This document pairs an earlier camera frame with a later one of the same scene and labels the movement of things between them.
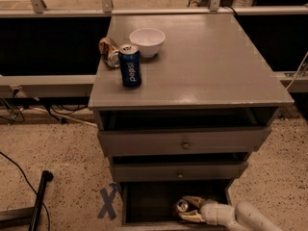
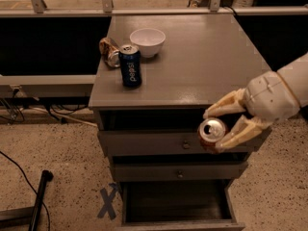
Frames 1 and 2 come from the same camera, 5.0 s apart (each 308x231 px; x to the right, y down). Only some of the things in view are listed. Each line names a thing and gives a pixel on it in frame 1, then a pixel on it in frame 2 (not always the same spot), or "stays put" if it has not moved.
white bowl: x=148 y=39 stays put
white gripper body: x=211 y=211 → x=270 y=96
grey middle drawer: x=199 y=166 stays put
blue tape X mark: x=108 y=199 stays put
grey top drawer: x=185 y=131 stays put
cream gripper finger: x=192 y=216 → x=245 y=129
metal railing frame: x=35 y=7 stays put
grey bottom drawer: x=150 y=205 stays put
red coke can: x=180 y=207 → x=210 y=131
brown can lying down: x=110 y=52 stays put
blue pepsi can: x=130 y=62 stays put
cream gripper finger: x=194 y=199 → x=232 y=103
